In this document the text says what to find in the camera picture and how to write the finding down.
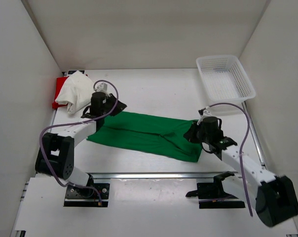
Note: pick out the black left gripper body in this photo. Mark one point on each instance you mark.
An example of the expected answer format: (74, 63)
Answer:
(110, 102)

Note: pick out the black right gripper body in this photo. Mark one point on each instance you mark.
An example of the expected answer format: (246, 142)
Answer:
(205, 138)

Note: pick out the white t shirt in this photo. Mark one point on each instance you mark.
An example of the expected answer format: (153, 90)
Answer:
(76, 92)

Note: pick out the green garment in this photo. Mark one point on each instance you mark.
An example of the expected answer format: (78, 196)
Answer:
(149, 134)

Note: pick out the red t shirt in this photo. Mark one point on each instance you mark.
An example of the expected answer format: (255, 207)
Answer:
(59, 83)

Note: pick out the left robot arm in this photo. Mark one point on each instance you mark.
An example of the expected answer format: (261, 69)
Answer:
(56, 156)

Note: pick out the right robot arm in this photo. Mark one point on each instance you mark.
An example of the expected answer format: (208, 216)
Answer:
(272, 197)

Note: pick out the dark card behind red shirt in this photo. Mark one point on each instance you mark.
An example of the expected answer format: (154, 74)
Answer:
(71, 72)

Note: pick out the white plastic mesh basket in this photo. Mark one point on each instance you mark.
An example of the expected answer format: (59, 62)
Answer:
(224, 79)

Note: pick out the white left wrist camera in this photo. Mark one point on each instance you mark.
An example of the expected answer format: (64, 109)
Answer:
(101, 88)

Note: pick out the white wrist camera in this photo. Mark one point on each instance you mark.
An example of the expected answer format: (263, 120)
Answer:
(101, 88)
(204, 113)

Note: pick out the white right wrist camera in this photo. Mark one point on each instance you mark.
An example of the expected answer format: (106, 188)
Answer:
(204, 113)

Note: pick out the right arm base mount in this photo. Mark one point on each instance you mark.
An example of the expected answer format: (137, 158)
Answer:
(213, 196)

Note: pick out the aluminium rail front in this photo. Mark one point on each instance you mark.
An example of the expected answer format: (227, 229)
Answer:
(156, 175)

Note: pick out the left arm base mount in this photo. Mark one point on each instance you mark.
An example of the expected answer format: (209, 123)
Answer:
(77, 197)

